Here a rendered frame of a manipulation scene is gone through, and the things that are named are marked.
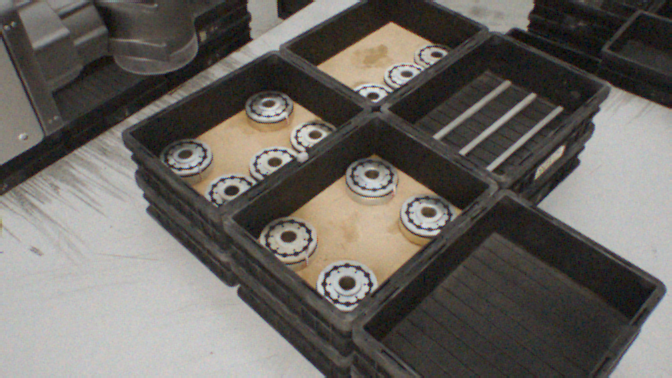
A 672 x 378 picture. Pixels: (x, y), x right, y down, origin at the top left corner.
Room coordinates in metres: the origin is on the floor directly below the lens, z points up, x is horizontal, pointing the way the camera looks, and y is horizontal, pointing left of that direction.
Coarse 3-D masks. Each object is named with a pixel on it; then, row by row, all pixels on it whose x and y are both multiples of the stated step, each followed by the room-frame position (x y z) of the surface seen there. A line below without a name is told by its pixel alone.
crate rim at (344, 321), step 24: (360, 120) 0.96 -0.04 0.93; (384, 120) 0.96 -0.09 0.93; (336, 144) 0.89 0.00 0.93; (432, 144) 0.89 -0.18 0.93; (264, 192) 0.77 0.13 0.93; (240, 240) 0.67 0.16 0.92; (432, 240) 0.66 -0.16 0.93; (264, 264) 0.63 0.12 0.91; (408, 264) 0.61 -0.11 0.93; (312, 288) 0.57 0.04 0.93; (384, 288) 0.57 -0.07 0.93; (336, 312) 0.52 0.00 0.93; (360, 312) 0.52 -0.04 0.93
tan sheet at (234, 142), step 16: (240, 112) 1.10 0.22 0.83; (304, 112) 1.10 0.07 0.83; (224, 128) 1.05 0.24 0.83; (240, 128) 1.05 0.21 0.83; (288, 128) 1.05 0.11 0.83; (208, 144) 0.99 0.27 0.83; (224, 144) 1.00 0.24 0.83; (240, 144) 1.00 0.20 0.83; (256, 144) 1.00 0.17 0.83; (272, 144) 1.00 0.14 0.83; (288, 144) 1.00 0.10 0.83; (224, 160) 0.95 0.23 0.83; (240, 160) 0.95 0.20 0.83; (208, 176) 0.90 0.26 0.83
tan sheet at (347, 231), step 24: (336, 192) 0.86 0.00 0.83; (408, 192) 0.86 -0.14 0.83; (432, 192) 0.86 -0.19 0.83; (312, 216) 0.80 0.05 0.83; (336, 216) 0.80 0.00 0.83; (360, 216) 0.80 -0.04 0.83; (384, 216) 0.80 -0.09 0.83; (336, 240) 0.74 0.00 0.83; (360, 240) 0.74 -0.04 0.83; (384, 240) 0.74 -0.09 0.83; (408, 240) 0.74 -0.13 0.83; (312, 264) 0.69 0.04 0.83; (384, 264) 0.69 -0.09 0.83
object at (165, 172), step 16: (256, 64) 1.14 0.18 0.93; (224, 80) 1.08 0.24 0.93; (320, 80) 1.09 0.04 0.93; (192, 96) 1.03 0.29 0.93; (352, 96) 1.04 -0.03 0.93; (160, 112) 0.98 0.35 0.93; (368, 112) 0.99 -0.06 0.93; (128, 128) 0.93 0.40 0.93; (336, 128) 0.94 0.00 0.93; (128, 144) 0.89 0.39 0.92; (320, 144) 0.89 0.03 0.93; (144, 160) 0.86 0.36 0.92; (160, 176) 0.82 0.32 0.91; (176, 176) 0.80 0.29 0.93; (272, 176) 0.80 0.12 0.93; (192, 192) 0.76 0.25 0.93; (208, 208) 0.73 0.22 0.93; (224, 208) 0.73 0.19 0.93
